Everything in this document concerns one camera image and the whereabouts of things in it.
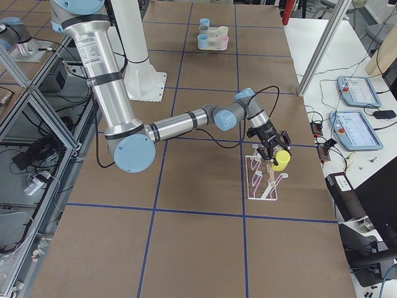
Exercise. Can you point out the light blue cup front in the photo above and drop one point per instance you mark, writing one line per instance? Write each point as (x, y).
(202, 40)

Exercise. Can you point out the cream white plastic cup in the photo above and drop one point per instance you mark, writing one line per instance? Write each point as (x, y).
(223, 31)

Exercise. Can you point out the aluminium frame post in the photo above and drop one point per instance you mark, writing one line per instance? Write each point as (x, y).
(322, 46)

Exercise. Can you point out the cream serving tray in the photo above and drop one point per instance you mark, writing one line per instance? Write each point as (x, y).
(213, 39)

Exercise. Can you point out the wooden rack dowel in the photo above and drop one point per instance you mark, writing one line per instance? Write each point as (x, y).
(271, 174)

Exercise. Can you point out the yellow plastic cup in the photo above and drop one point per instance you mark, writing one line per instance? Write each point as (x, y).
(281, 160)

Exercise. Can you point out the lower teach pendant tablet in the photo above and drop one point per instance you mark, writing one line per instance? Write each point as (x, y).
(354, 131)

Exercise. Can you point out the teach pendant tablet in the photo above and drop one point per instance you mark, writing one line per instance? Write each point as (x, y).
(358, 91)
(354, 131)

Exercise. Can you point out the upper teach pendant tablet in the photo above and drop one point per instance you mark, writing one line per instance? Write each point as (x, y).
(358, 91)

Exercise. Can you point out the white wire cup rack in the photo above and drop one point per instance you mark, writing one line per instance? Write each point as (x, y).
(257, 177)

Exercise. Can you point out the black electronics box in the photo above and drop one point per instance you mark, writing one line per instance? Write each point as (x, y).
(56, 78)

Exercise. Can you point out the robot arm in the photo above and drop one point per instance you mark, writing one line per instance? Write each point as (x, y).
(13, 32)
(130, 141)

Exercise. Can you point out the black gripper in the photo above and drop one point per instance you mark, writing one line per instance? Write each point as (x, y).
(266, 133)

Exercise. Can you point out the light blue cup back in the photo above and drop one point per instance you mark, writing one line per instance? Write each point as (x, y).
(205, 22)

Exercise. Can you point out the grey plastic cup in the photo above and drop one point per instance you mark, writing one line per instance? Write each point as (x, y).
(203, 29)

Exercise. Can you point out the light blue cup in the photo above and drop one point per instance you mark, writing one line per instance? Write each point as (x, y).
(202, 40)
(205, 22)

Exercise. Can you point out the black power adapter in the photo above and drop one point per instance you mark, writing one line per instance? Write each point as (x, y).
(384, 114)

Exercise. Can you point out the pink plastic cup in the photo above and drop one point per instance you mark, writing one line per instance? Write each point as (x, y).
(223, 42)

